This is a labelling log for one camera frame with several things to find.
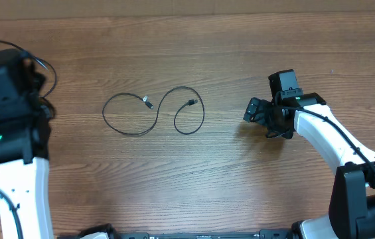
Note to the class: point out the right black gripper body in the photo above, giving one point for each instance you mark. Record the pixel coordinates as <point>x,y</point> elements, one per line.
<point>271,121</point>

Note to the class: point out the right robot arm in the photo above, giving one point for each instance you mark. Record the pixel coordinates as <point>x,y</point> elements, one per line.
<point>351,211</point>

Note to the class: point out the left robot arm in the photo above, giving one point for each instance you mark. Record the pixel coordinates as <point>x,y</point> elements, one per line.
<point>24,160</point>

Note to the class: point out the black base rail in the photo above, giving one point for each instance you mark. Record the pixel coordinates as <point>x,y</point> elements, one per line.
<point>203,235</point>

